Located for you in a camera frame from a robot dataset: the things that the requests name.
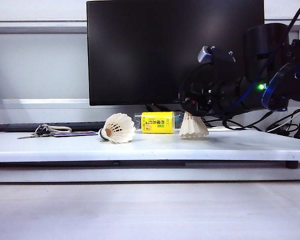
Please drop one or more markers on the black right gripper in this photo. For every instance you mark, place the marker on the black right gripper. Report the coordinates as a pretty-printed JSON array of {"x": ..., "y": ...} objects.
[{"x": 197, "y": 87}]

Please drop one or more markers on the white feather shuttlecock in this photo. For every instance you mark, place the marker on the white feather shuttlecock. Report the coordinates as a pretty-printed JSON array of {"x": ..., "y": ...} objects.
[
  {"x": 122, "y": 130},
  {"x": 192, "y": 128}
]

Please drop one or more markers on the black blue right robot arm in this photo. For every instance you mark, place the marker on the black blue right robot arm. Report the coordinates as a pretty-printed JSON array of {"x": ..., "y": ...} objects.
[{"x": 267, "y": 45}]

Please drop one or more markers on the white flat device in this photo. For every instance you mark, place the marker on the white flat device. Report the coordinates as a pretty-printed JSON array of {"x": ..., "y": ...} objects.
[{"x": 225, "y": 129}]

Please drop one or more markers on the yellow label plastic bottle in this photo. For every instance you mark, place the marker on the yellow label plastic bottle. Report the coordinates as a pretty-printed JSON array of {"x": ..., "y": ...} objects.
[{"x": 155, "y": 122}]

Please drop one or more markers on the black computer keyboard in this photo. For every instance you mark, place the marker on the black computer keyboard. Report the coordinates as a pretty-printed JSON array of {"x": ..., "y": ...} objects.
[{"x": 15, "y": 127}]

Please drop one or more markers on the white raised desk board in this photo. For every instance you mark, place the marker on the white raised desk board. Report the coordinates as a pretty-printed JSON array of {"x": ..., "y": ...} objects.
[{"x": 150, "y": 150}]

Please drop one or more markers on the metal key bunch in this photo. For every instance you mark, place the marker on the metal key bunch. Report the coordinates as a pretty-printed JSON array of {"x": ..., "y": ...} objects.
[{"x": 41, "y": 131}]

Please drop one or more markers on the black computer monitor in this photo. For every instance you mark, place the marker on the black computer monitor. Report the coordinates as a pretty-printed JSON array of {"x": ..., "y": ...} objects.
[{"x": 140, "y": 50}]

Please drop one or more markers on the blue key tag card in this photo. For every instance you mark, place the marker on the blue key tag card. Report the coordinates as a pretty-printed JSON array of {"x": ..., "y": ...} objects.
[{"x": 75, "y": 134}]

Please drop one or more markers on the black board foot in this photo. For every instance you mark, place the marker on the black board foot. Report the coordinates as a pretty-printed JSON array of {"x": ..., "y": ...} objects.
[{"x": 292, "y": 165}]

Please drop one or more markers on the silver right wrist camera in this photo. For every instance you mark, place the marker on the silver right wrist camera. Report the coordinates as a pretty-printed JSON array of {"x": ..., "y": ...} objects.
[{"x": 206, "y": 53}]

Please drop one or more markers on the aluminium partition frame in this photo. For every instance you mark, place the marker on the aluminium partition frame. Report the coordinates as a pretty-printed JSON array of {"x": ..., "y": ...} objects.
[{"x": 40, "y": 29}]

